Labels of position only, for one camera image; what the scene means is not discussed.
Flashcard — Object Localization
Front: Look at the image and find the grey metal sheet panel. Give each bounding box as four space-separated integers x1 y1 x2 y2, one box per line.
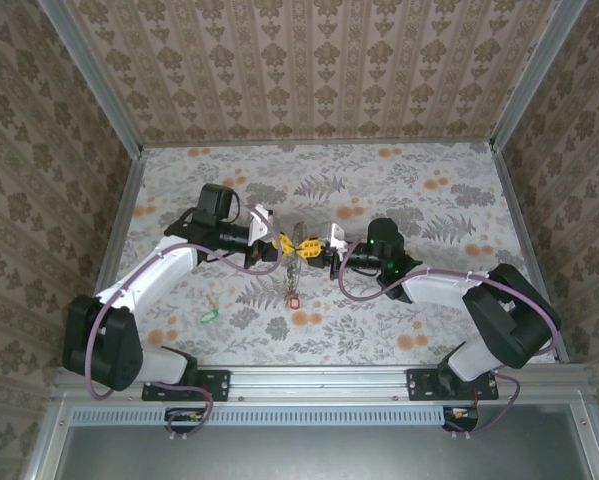
53 423 596 480

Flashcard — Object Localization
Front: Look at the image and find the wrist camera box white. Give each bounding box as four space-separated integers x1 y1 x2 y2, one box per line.
248 204 276 247
320 222 349 251

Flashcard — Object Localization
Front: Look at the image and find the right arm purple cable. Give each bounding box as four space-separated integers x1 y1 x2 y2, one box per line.
338 242 563 437

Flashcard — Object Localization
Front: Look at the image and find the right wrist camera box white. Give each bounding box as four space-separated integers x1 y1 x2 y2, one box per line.
320 222 349 251

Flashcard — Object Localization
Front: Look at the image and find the floral patterned table cover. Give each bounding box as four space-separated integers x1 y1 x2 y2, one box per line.
86 142 560 366

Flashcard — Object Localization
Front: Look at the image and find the key with green tag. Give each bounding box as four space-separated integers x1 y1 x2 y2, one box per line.
200 294 220 324

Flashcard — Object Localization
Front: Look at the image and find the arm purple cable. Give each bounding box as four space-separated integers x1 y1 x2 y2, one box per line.
83 204 284 437
338 242 563 437

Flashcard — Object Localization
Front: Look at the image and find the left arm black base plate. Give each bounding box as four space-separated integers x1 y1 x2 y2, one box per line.
142 368 231 403

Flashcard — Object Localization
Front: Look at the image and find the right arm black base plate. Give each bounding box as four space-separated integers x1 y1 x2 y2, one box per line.
406 368 500 403

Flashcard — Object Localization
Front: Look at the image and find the long aluminium mounting rail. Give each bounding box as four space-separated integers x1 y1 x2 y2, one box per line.
53 363 599 402

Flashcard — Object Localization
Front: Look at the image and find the white slotted cable duct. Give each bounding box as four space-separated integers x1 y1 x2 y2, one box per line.
71 405 448 427

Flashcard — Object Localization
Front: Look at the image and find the aluminium frame post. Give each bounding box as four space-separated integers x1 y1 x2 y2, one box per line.
37 0 144 155
489 0 589 153

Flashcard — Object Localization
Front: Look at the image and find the aluminium table side rail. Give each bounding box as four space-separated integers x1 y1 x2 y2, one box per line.
491 142 574 365
73 149 146 366

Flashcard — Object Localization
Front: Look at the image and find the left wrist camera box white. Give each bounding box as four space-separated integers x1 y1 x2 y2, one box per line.
248 204 276 247

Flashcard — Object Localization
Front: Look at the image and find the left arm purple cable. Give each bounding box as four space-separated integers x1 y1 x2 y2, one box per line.
83 204 284 437

